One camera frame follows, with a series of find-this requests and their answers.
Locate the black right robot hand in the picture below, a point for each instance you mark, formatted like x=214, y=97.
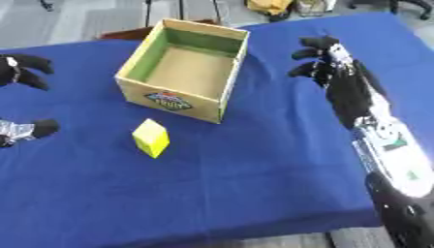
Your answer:
x=346, y=84

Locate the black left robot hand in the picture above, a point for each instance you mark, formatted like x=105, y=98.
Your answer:
x=22, y=68

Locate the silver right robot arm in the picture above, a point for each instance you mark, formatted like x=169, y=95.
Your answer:
x=398, y=180

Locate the tan cardboard box green inside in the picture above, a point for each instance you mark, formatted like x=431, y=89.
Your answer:
x=183, y=69

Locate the black office chair base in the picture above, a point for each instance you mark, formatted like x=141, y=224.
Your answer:
x=395, y=6

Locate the yellow bag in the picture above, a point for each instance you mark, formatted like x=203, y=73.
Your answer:
x=270, y=7

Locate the brown wooden board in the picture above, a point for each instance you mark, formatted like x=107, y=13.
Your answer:
x=141, y=31

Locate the yellow rectangular block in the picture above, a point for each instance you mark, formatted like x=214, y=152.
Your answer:
x=151, y=138

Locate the black tripod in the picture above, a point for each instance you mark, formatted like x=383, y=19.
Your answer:
x=182, y=11

